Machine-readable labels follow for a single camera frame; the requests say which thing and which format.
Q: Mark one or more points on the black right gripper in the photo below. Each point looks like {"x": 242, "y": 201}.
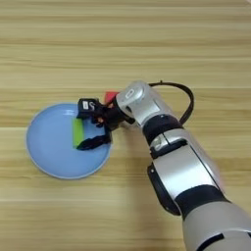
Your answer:
{"x": 112, "y": 117}

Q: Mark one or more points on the green rectangular block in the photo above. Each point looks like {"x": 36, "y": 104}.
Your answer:
{"x": 78, "y": 132}

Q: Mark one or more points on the red cube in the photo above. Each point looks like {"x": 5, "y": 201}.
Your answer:
{"x": 110, "y": 96}

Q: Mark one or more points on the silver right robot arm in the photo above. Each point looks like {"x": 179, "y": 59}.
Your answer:
{"x": 183, "y": 170}

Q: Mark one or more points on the small black box white label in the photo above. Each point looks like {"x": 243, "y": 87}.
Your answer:
{"x": 87, "y": 108}

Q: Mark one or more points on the light blue round plate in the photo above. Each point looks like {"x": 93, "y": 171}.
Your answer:
{"x": 49, "y": 147}

